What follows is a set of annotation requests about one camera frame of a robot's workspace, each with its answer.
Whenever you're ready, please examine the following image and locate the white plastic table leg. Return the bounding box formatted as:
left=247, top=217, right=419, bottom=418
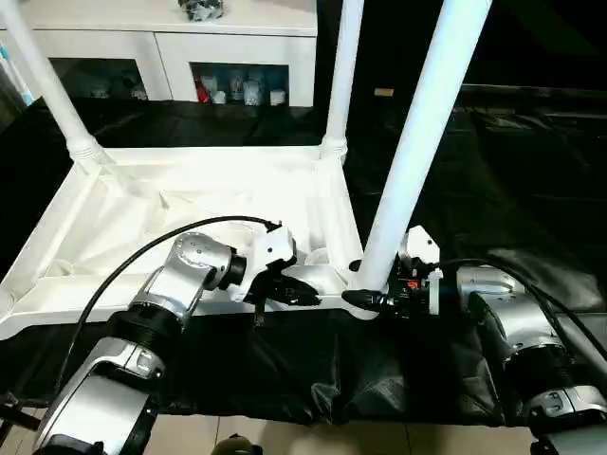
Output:
left=320, top=0, right=366, bottom=165
left=0, top=0, right=103, bottom=165
left=355, top=0, right=494, bottom=293

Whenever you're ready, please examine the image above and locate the white plastic table top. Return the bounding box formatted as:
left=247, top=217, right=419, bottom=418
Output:
left=0, top=144, right=383, bottom=340

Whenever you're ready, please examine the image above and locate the black mat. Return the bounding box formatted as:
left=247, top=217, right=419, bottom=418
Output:
left=0, top=97, right=607, bottom=428

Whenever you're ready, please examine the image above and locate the long black bar device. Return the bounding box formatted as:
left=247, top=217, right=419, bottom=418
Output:
left=462, top=82, right=607, bottom=100

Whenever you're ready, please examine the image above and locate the white glass-door cabinet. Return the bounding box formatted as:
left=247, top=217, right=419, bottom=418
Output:
left=0, top=0, right=318, bottom=108

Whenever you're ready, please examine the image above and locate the dark grey bundle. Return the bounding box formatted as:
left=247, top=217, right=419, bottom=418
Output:
left=178, top=0, right=229, bottom=23

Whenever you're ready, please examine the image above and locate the white blue patterned roll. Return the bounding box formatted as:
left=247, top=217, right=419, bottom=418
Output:
left=0, top=40, right=34, bottom=105

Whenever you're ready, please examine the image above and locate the black left wrist camera cable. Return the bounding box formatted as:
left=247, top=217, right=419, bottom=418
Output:
left=56, top=215, right=285, bottom=404

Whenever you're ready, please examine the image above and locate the black folding frame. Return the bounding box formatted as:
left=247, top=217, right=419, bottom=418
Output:
left=0, top=391, right=44, bottom=430

